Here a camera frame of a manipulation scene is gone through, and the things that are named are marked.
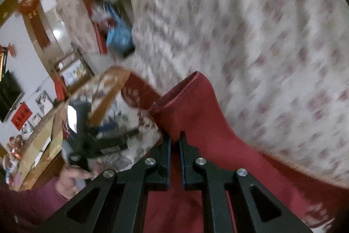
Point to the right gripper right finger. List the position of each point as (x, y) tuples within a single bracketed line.
[(234, 201)]

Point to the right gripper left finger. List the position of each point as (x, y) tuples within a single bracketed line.
[(115, 202)]

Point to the dark red sweater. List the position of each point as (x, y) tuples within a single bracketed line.
[(177, 210)]

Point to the maroon sleeved left forearm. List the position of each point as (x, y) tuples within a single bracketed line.
[(25, 210)]

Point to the person's left hand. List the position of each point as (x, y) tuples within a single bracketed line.
[(70, 179)]

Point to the floral fleece blanket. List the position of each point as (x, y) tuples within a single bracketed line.
[(120, 96)]

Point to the framed picture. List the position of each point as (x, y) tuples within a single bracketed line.
[(73, 68)]

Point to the black television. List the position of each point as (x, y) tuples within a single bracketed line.
[(9, 94)]

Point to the blue plastic bag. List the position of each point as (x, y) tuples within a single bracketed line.
[(119, 36)]

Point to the red chinese knot decoration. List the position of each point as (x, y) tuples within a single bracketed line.
[(36, 22)]

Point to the rose print duvet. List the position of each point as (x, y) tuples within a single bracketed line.
[(279, 69)]

